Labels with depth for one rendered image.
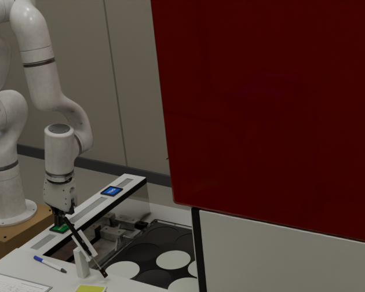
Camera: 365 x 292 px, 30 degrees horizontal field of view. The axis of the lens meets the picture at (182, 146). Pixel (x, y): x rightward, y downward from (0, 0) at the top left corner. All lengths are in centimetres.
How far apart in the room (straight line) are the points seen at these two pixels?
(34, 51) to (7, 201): 62
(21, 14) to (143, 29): 233
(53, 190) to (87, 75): 261
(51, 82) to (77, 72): 274
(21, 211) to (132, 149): 228
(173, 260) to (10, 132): 69
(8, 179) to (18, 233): 18
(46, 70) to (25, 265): 55
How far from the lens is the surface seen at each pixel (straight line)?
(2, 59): 211
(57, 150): 195
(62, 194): 204
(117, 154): 468
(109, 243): 218
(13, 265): 200
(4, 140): 228
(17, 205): 235
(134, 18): 421
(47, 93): 192
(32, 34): 190
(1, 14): 202
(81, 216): 220
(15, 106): 225
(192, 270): 195
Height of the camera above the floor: 197
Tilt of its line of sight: 23 degrees down
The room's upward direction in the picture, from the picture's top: 6 degrees counter-clockwise
